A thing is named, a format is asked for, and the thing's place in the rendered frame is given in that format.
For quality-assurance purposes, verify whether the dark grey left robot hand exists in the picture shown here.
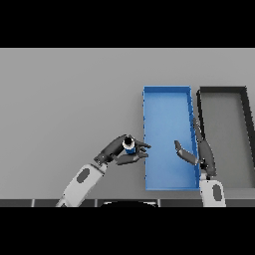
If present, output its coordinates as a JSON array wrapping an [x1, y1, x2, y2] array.
[[93, 133, 152, 167]]

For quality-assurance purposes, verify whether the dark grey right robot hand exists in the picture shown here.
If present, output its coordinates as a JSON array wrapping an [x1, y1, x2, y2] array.
[[173, 117, 218, 180]]

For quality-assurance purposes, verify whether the dark grey bin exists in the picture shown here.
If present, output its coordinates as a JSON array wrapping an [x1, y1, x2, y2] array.
[[195, 86, 255, 190]]

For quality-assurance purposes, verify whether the blue bin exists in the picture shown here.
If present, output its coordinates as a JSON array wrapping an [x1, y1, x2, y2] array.
[[141, 85, 201, 192]]

